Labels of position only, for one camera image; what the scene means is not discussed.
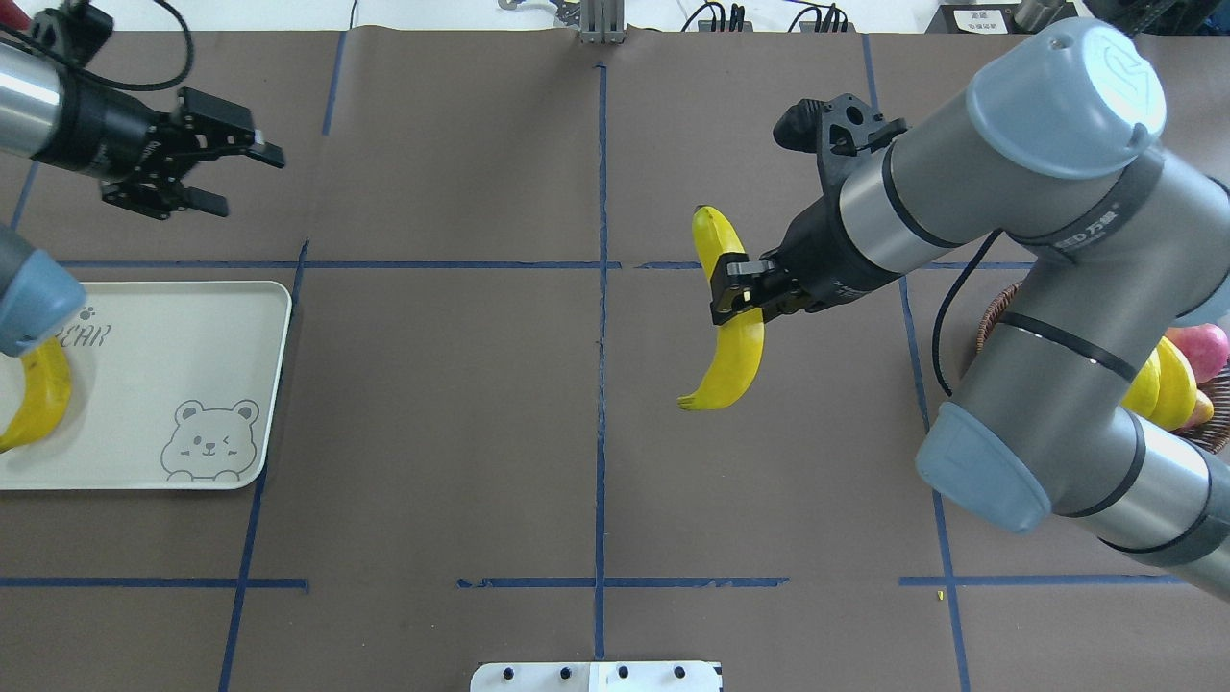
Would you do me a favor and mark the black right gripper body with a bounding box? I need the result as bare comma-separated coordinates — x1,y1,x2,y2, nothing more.
760,197,902,318

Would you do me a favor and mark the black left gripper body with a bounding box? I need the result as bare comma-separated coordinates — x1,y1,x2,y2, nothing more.
58,86,258,220

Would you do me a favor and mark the yellow banana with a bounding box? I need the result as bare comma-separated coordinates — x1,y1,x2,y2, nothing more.
677,205,765,411
1,337,73,454
1150,337,1198,431
1121,347,1161,422

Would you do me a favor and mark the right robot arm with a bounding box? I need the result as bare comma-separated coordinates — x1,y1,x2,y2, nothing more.
692,17,1228,599

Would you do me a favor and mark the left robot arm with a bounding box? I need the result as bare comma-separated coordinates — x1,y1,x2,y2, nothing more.
1,26,285,358

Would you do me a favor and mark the wicker fruit basket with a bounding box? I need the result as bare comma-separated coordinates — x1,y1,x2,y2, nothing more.
975,279,1230,455

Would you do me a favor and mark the white bear tray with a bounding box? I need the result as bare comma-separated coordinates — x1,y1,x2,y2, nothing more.
1,281,292,490

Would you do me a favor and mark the black label box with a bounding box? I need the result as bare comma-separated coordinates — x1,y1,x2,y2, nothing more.
925,1,1033,36

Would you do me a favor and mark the metal cup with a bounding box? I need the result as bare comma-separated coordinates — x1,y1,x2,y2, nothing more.
1011,0,1065,34

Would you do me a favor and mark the red pink apple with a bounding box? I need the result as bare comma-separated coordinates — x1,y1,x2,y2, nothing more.
1165,323,1229,383

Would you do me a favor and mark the orange yellow mango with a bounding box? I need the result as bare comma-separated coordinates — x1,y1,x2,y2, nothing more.
1180,388,1216,430

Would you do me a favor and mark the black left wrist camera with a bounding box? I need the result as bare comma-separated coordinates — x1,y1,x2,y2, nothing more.
28,1,114,69

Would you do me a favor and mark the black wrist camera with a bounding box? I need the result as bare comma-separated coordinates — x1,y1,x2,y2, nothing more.
28,1,114,69
772,93,909,189

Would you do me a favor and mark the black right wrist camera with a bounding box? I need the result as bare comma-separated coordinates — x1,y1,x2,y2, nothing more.
772,93,909,189

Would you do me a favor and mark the aluminium frame post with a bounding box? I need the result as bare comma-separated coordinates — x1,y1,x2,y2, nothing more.
578,0,627,44

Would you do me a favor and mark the white camera pillar with base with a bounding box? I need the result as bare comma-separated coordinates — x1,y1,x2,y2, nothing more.
469,660,726,691

